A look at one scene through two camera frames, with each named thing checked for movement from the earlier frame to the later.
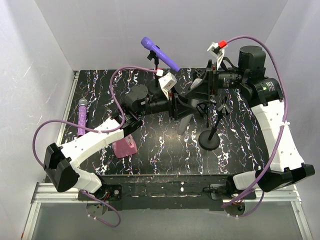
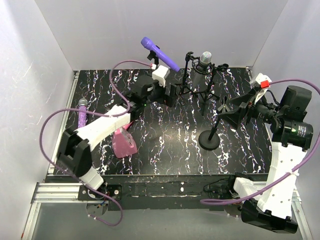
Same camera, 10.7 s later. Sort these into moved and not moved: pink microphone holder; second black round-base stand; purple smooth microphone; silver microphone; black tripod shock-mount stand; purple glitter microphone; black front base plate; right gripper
Moved: right gripper; black tripod shock-mount stand; silver microphone
Not moved: pink microphone holder; purple smooth microphone; black front base plate; second black round-base stand; purple glitter microphone
